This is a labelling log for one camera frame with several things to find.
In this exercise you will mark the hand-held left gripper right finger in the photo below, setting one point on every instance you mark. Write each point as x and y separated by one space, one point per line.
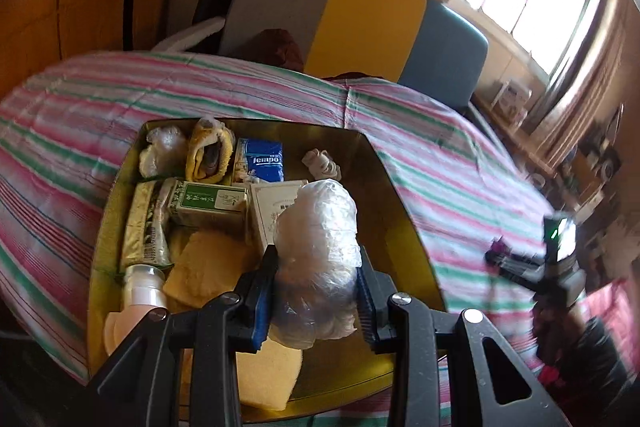
365 302

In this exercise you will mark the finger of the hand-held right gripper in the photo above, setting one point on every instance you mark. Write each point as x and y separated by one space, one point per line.
522 281
520 261

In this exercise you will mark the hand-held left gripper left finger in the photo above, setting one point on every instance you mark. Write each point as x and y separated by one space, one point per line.
262 307

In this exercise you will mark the purple small object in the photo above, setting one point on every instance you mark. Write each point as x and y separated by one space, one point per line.
496 249

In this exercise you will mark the yellow sponge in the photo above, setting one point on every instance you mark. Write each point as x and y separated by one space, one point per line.
205 267

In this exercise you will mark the large clear plastic bag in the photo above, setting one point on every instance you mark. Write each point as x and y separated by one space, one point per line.
315 252

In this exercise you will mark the gold metal tin box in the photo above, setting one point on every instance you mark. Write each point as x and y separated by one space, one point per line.
380 217

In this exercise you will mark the small cardboard box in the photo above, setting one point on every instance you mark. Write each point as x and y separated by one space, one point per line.
267 212

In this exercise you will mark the green tea box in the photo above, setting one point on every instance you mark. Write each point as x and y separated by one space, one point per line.
210 204

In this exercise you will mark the peach plastic bottle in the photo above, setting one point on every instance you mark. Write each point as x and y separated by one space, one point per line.
140 297

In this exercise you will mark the white knotted cloth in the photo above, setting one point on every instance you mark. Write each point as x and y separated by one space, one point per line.
322 164

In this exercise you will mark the blue tissue pack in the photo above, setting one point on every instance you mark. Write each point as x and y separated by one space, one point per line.
262 162

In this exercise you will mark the gold foil packet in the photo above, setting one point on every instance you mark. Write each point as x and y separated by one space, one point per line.
142 222

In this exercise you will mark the yellow brown towel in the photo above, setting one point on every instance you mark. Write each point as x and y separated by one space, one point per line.
207 152

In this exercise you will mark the small white plastic bag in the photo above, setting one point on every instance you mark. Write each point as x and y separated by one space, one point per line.
160 152

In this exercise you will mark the person's right forearm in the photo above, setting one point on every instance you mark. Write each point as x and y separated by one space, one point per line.
600 357

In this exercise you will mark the person's right hand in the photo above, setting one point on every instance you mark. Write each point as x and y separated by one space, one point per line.
552 329

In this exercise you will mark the bright red cloth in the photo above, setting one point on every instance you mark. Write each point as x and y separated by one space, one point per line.
550 374

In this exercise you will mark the cluttered storage shelf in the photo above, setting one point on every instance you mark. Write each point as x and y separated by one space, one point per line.
590 157

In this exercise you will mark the wooden desk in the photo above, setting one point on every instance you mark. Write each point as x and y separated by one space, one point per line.
520 132

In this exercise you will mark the white box with label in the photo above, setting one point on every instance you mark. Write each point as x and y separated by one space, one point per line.
510 97

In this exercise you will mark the striped window curtain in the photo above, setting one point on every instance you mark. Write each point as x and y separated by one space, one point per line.
600 72

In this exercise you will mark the dark red cloth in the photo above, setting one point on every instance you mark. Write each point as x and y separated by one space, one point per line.
280 49

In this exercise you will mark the striped pink green bedsheet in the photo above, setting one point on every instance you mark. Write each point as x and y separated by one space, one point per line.
75 117

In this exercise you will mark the grey yellow blue headboard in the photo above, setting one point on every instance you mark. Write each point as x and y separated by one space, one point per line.
370 22

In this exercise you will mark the white curved bed rail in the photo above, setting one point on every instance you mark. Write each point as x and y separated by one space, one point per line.
195 34

